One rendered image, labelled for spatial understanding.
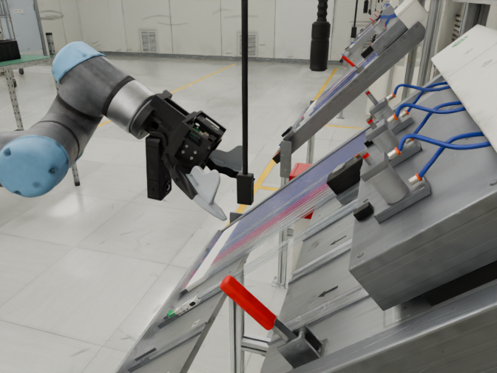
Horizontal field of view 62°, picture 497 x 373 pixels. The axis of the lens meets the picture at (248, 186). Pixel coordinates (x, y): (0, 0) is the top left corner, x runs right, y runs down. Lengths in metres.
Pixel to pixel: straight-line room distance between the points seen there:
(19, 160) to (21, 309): 1.72
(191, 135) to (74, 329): 1.53
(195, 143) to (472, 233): 0.42
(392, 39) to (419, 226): 1.44
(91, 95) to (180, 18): 9.39
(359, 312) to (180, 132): 0.36
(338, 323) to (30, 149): 0.41
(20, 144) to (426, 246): 0.46
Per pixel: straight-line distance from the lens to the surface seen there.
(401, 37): 1.70
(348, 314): 0.42
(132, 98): 0.65
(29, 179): 0.58
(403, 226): 0.35
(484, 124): 0.37
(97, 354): 1.91
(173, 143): 0.63
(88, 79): 0.68
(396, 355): 0.34
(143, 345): 0.85
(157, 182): 0.68
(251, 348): 1.42
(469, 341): 0.33
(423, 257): 0.34
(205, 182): 0.60
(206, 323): 0.69
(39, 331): 2.10
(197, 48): 9.93
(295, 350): 0.40
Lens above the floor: 1.32
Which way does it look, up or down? 25 degrees down
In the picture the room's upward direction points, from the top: straight up
